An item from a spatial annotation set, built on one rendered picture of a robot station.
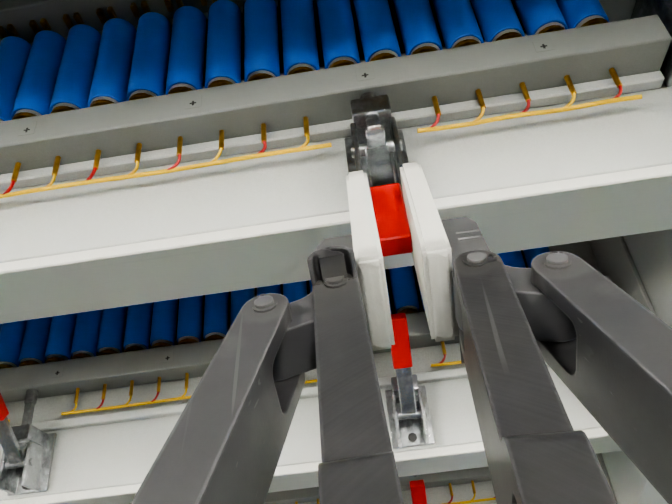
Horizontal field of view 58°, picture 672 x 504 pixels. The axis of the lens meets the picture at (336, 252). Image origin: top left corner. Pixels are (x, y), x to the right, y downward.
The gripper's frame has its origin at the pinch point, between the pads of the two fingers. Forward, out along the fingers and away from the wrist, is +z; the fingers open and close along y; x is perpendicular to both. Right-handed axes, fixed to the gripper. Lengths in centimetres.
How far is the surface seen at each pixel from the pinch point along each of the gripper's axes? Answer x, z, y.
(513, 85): 1.7, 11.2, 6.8
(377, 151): 0.8, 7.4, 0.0
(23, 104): 4.2, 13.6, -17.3
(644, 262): -11.8, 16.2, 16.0
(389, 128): 1.1, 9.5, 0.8
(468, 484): -37.4, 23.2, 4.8
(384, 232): -0.1, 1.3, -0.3
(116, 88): 4.1, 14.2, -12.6
